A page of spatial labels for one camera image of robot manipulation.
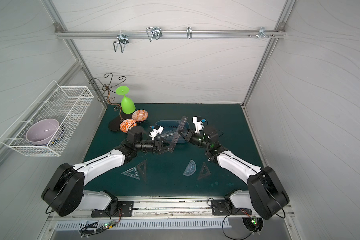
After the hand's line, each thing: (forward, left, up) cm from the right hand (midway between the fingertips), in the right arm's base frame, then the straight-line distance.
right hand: (177, 130), depth 77 cm
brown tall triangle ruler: (-16, +21, -23) cm, 35 cm away
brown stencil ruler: (0, 0, -1) cm, 1 cm away
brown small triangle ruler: (-12, -16, -24) cm, 31 cm away
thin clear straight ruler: (+11, +8, -22) cm, 26 cm away
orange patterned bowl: (+17, +39, -19) cm, 47 cm away
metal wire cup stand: (+18, +49, -20) cm, 56 cm away
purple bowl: (-12, +56, +14) cm, 59 cm away
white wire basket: (+8, +60, +9) cm, 61 cm away
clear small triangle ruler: (-15, +27, -23) cm, 38 cm away
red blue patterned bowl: (+27, +32, -20) cm, 46 cm away
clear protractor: (-12, -7, -23) cm, 26 cm away
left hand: (-9, +2, -3) cm, 10 cm away
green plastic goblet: (+17, +32, 0) cm, 36 cm away
